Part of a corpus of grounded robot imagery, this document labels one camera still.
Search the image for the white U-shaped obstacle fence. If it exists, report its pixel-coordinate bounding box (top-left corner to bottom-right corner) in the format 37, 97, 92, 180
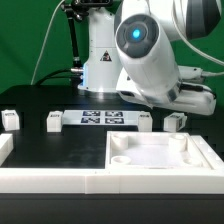
0, 134, 224, 194

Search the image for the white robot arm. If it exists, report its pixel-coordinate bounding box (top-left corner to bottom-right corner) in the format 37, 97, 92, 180
74, 0, 222, 115

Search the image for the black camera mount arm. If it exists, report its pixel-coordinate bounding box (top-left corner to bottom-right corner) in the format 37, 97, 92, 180
61, 0, 113, 70

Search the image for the white cable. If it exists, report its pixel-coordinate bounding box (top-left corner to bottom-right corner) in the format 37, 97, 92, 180
30, 0, 68, 86

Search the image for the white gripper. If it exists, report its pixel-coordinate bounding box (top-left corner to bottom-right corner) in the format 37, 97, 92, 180
158, 83, 216, 116

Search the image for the black cable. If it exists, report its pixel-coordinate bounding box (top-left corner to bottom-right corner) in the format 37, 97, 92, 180
34, 68, 84, 87

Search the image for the white square tabletop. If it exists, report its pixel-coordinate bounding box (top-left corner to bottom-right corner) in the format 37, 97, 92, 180
105, 131, 212, 170

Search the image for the white base tag plate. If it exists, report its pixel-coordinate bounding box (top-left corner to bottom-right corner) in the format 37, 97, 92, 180
62, 110, 139, 126

